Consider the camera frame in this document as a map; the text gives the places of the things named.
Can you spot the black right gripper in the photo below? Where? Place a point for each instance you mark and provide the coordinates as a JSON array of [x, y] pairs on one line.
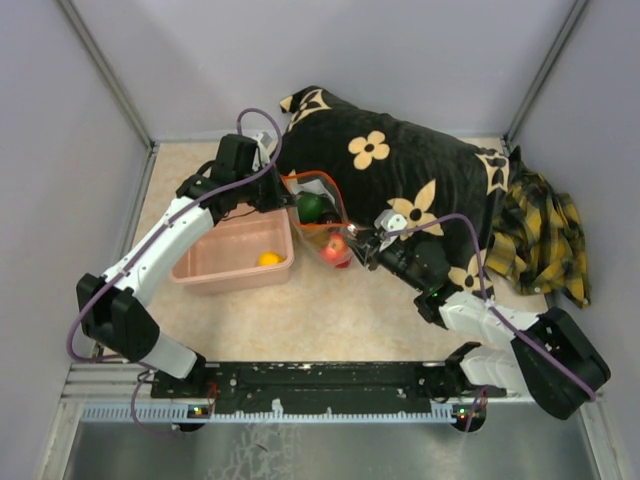
[[367, 246]]

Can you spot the yellow plaid shirt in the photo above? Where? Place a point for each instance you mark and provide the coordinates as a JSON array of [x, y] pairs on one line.
[[538, 243]]

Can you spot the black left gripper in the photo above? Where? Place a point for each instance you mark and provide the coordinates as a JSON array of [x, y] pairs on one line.
[[280, 196]]

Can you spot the aluminium frame rail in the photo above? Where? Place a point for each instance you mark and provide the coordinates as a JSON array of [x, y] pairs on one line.
[[112, 391]]

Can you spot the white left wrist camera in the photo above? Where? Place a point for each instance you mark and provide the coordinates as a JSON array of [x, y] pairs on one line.
[[265, 144]]

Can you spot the black floral pillow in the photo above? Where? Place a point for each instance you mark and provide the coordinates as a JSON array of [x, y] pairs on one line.
[[449, 191]]

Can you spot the green toy lime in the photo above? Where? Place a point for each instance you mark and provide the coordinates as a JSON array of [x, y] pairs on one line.
[[309, 207]]

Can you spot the yellow toy lemon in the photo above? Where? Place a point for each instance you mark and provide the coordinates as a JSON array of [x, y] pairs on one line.
[[270, 258]]

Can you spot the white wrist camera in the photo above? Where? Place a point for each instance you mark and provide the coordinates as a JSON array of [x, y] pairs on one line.
[[389, 225], [265, 144]]

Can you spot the pink plastic basket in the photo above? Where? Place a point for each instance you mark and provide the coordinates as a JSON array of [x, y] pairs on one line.
[[225, 259]]

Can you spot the red yellow toy apple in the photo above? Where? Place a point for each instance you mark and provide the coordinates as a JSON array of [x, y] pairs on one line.
[[335, 249]]

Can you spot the dark purple toy fruit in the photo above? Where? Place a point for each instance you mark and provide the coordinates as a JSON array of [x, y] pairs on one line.
[[330, 217]]

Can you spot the clear zip bag red zipper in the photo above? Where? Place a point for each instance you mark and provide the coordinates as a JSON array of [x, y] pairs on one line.
[[314, 236]]

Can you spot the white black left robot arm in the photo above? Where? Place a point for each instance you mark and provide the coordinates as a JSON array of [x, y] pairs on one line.
[[113, 305]]

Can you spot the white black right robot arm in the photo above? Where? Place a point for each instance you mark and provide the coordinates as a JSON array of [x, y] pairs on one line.
[[545, 356]]

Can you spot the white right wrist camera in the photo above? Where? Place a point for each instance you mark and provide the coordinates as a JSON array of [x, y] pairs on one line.
[[389, 225]]

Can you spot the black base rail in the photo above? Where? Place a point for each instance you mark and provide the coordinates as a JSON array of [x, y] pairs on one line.
[[318, 387]]

